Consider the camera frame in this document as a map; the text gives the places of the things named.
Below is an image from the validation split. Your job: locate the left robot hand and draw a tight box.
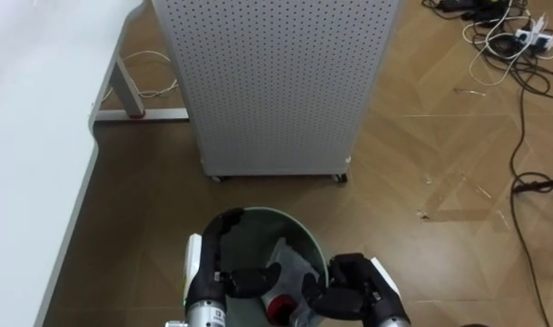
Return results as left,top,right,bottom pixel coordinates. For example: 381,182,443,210
183,207,282,314

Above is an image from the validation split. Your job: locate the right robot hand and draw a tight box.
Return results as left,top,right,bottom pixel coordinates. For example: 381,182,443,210
301,253,411,324

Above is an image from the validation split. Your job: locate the pale green waste bin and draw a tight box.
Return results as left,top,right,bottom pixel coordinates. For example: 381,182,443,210
202,206,330,327

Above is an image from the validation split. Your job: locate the red-capped bottle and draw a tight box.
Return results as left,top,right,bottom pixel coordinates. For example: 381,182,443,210
262,292,301,326

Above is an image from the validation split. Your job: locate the white perforated air purifier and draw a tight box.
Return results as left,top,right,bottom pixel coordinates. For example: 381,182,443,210
151,0,402,184

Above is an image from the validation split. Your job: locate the white desk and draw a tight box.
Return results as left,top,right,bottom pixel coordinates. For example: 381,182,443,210
0,0,191,327

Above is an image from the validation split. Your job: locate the white power strip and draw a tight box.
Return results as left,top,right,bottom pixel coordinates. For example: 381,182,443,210
514,26,553,52

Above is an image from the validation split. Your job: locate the thin white cable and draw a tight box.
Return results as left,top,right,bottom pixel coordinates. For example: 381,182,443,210
101,49,180,102

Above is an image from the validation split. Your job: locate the black floor cable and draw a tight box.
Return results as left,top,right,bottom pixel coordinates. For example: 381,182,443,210
509,85,553,327

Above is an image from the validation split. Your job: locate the black cable tangle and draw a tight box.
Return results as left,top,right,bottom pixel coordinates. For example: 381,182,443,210
420,0,553,102

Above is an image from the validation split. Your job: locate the white looped cable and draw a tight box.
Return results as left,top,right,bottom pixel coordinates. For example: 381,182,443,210
461,0,553,88

